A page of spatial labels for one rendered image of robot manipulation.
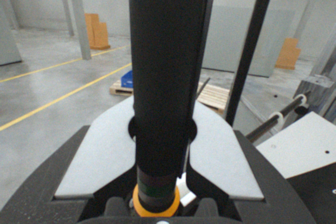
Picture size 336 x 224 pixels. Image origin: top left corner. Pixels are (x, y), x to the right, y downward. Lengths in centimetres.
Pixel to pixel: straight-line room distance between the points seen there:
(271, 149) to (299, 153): 7
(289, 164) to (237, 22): 530
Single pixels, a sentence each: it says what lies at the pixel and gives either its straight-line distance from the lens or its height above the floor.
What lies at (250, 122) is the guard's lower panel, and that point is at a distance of 134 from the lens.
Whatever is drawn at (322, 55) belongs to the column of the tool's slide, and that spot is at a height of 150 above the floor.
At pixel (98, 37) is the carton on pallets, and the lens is 848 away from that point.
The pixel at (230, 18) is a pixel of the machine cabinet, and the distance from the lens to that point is 564.
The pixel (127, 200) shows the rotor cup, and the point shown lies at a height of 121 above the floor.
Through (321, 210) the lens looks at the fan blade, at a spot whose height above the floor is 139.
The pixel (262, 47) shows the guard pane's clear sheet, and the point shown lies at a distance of 133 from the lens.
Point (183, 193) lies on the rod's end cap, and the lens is 20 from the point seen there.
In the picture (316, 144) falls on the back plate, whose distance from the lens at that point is 54.
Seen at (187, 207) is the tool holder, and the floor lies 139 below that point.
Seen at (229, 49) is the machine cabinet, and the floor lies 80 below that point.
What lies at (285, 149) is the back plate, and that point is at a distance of 55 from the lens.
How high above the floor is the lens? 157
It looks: 28 degrees down
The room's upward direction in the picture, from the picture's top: 4 degrees clockwise
